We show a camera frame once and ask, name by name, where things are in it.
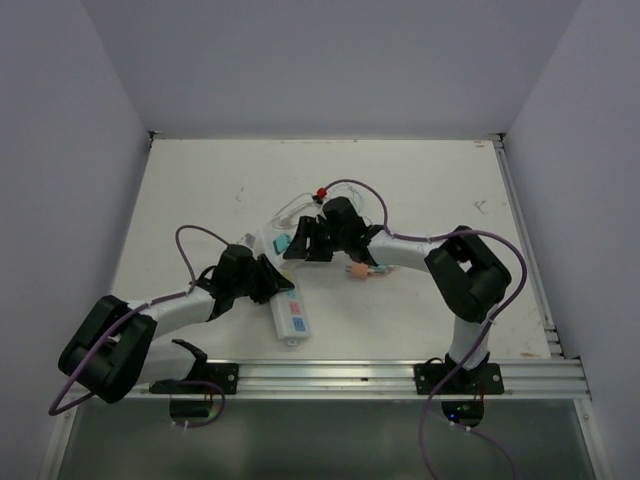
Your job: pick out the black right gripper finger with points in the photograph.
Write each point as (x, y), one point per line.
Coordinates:
(319, 248)
(303, 240)

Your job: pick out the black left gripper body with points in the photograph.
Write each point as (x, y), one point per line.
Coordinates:
(241, 285)

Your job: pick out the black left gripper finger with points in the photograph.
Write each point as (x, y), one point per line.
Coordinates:
(261, 291)
(269, 277)

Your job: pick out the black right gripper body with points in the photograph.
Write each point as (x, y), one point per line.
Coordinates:
(339, 241)

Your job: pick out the teal dual usb charger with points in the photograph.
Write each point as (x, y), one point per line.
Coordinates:
(281, 243)

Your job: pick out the white power strip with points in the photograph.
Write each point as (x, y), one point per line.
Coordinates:
(287, 308)

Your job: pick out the orange charger plug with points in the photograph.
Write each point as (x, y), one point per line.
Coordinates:
(358, 271)

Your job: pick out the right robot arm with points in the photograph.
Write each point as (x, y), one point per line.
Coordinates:
(470, 278)

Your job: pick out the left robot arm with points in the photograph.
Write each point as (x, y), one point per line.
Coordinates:
(115, 347)

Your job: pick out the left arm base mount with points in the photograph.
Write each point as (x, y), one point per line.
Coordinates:
(198, 388)

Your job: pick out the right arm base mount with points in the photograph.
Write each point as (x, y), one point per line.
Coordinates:
(450, 380)

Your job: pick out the right side aluminium rail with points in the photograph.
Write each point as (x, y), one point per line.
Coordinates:
(548, 324)

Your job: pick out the aluminium table rail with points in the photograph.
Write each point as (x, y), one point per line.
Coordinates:
(555, 379)

